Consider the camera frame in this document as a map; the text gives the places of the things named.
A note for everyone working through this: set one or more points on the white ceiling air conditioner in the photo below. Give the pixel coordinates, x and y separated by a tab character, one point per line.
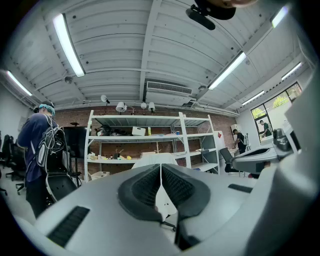
170	95

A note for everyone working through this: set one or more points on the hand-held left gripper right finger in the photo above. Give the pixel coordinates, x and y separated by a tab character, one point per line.
220	205

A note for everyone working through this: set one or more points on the black mesh desk chair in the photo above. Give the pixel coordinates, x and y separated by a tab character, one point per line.
226	157

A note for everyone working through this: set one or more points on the person's black head mount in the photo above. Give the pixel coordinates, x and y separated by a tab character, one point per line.
220	11

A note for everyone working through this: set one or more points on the white cabinet with red mark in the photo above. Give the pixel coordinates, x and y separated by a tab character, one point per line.
220	142

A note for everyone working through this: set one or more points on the wooden stand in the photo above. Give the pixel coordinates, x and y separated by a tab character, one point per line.
157	147

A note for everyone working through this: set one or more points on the black swivel chair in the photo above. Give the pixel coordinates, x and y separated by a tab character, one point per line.
19	160
7	150

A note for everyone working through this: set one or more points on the white metal shelving unit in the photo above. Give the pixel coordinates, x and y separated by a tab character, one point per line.
120	137

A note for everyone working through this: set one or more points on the white studio lamp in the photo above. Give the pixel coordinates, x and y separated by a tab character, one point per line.
143	105
121	107
105	98
151	107

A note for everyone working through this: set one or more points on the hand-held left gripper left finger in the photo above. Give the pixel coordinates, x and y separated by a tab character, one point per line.
100	212

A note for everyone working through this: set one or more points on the white plastic storage bin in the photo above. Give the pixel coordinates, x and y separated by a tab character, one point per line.
100	175

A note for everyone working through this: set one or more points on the small white storage box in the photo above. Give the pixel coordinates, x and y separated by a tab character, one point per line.
138	131

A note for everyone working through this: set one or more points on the black plastic chair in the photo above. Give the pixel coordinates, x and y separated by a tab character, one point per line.
61	186

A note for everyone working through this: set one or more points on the long ceiling light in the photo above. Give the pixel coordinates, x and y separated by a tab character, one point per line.
253	97
280	16
18	83
68	45
227	71
291	71

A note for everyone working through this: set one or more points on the black office chair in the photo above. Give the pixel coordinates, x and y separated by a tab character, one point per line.
168	226

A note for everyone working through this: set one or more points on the black head-mounted camera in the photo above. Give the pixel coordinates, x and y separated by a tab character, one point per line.
200	17

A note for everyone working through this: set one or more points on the black bag pile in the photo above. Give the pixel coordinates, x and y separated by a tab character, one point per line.
107	130

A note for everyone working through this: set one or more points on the black monitor on stand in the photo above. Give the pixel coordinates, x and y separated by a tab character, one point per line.
75	142

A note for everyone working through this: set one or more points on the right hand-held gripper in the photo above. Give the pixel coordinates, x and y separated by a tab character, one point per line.
282	140

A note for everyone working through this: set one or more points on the ceiling smoke detector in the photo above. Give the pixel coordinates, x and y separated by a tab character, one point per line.
202	88
68	80

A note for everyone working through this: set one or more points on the large window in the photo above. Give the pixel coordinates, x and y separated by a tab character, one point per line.
275	105

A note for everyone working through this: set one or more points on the yellow round object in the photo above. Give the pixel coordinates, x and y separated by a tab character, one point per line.
128	157

